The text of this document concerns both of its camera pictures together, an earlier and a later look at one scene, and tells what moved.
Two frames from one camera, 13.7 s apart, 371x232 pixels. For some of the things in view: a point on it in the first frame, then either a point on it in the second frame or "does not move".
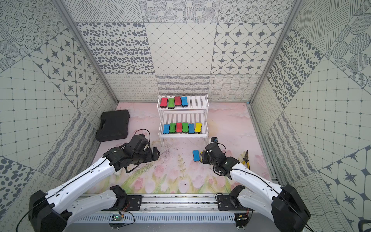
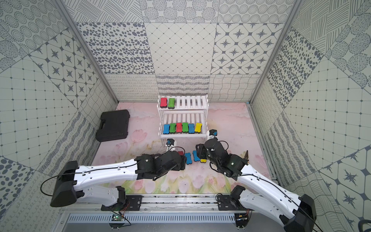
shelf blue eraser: [184, 101] → [188, 157]
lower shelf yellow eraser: [198, 127] does not move
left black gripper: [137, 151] → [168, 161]
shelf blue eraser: [166, 128] does not move
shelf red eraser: [164, 103] does not move
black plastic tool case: [115, 124] does not move
